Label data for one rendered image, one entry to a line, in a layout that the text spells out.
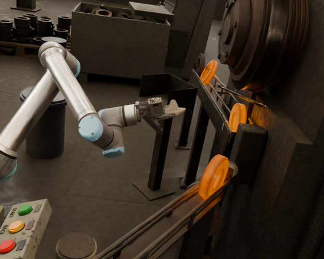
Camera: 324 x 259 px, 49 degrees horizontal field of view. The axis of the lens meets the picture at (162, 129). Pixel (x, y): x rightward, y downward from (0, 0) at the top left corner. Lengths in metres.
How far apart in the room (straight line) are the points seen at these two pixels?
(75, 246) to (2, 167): 0.84
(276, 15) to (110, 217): 1.35
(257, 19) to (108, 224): 1.29
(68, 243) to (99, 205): 1.00
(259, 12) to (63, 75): 0.83
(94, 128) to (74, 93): 0.21
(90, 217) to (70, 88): 0.81
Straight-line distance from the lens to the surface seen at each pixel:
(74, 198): 2.18
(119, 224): 2.02
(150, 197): 2.24
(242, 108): 1.55
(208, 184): 1.12
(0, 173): 1.89
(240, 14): 1.39
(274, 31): 1.33
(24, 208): 1.14
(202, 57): 2.60
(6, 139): 1.86
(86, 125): 1.38
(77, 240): 1.16
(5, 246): 1.03
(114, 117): 1.52
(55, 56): 1.70
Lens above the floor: 1.31
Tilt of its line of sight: 25 degrees down
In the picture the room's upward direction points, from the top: 10 degrees clockwise
